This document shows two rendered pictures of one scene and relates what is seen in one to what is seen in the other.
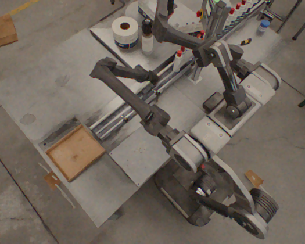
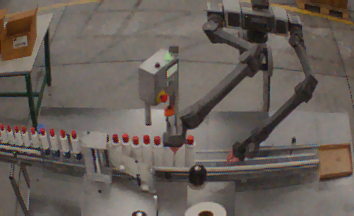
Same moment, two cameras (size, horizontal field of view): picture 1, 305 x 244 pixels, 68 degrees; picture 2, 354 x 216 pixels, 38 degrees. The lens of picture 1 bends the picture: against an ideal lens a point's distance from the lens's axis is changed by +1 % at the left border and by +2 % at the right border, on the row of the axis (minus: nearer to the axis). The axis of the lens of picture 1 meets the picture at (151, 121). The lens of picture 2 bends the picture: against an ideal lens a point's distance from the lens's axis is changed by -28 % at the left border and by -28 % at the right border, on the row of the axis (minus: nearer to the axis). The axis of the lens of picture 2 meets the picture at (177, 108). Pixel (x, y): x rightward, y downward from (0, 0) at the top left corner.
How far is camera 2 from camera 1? 328 cm
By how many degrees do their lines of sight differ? 65
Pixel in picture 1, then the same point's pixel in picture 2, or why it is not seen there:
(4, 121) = not seen: outside the picture
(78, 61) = not seen: outside the picture
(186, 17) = (99, 202)
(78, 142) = (330, 168)
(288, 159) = not seen: hidden behind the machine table
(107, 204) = (336, 119)
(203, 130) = (282, 14)
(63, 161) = (345, 161)
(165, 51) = (175, 191)
